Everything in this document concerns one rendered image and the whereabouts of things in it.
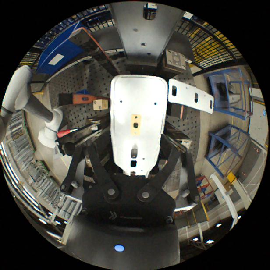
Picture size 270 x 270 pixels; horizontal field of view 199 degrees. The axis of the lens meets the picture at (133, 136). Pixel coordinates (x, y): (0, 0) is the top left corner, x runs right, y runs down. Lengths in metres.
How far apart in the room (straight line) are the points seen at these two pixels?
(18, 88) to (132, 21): 0.43
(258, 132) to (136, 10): 7.86
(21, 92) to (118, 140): 0.54
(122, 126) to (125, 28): 0.33
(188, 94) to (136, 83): 0.22
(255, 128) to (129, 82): 7.87
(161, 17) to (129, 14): 0.05
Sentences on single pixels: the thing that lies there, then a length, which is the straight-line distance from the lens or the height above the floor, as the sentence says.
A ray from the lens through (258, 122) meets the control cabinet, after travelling 7.75.
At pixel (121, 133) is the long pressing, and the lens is 0.33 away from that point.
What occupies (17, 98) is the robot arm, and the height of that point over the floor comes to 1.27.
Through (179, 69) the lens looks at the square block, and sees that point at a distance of 0.33.
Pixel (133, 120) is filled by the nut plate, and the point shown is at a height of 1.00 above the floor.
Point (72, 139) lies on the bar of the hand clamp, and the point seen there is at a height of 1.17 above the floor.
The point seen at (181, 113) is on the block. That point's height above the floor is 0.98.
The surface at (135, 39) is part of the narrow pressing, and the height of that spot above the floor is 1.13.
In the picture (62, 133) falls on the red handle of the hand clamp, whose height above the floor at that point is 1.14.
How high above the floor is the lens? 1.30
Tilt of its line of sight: 67 degrees down
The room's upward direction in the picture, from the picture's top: 173 degrees counter-clockwise
